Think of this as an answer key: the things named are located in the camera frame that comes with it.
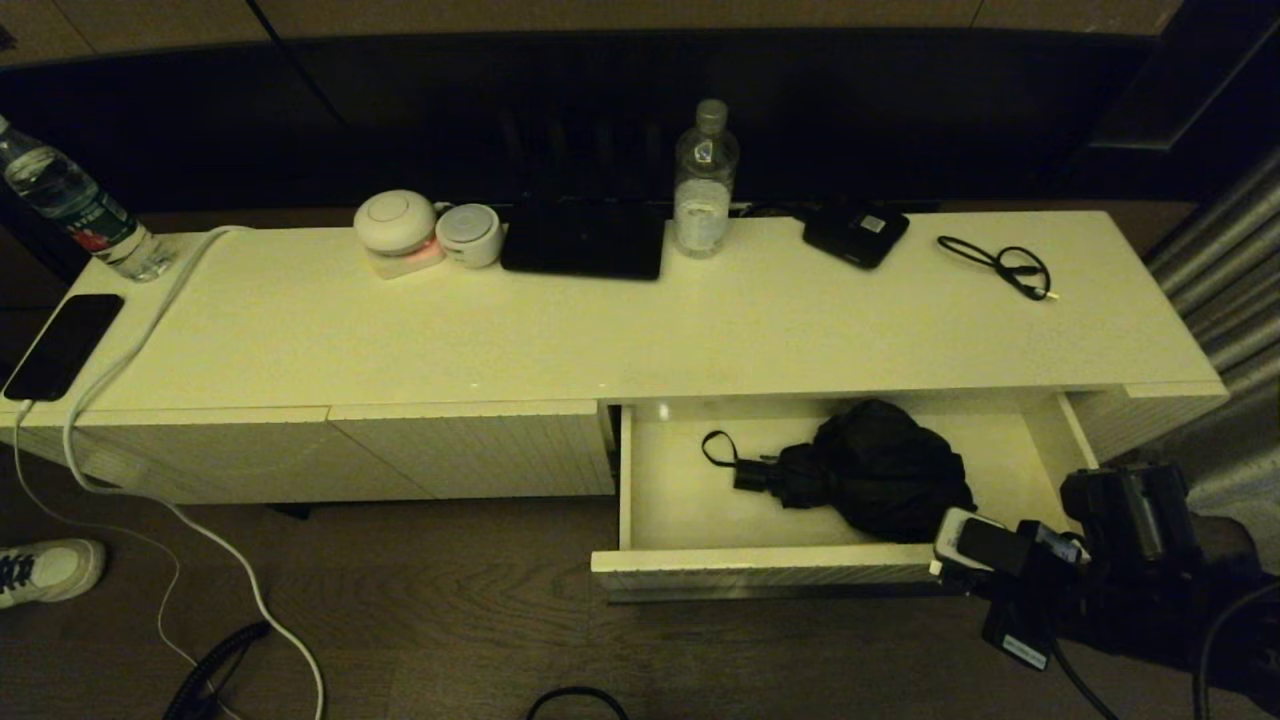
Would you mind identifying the black umbrella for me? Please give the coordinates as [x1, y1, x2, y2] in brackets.
[702, 398, 976, 546]

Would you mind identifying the white cabinet drawer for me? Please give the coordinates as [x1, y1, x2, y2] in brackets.
[590, 392, 1101, 604]

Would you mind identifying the white low cabinet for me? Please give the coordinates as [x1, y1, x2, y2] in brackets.
[0, 208, 1229, 521]

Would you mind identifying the small black labelled device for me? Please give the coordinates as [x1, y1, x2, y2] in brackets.
[802, 203, 911, 271]

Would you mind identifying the clear bottle with grey cap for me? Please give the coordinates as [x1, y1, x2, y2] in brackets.
[672, 97, 742, 259]

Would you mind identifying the black flat tablet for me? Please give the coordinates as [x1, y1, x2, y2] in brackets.
[500, 193, 667, 280]

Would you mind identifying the small white round speaker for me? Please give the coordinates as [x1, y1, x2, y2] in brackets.
[435, 203, 504, 268]

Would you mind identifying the white dome-shaped device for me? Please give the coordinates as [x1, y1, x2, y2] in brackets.
[352, 189, 439, 255]

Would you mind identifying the white sneaker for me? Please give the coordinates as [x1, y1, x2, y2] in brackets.
[0, 538, 107, 609]

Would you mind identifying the black smartphone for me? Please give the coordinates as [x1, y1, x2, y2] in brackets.
[2, 292, 126, 401]

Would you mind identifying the water bottle with green label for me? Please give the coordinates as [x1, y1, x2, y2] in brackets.
[0, 112, 179, 282]

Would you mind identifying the black audio cable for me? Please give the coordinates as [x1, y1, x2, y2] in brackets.
[937, 234, 1059, 301]

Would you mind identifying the black cable loop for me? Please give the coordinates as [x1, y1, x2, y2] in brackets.
[525, 686, 631, 720]

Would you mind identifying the dark grey door frame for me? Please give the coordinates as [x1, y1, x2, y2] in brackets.
[1088, 0, 1280, 153]

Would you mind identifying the thick white cable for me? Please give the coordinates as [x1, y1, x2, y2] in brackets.
[62, 224, 327, 720]

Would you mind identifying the black coiled cable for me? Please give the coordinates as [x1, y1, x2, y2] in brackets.
[163, 622, 273, 720]

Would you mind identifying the thin white charging cable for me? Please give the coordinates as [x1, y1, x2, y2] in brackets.
[12, 400, 243, 720]

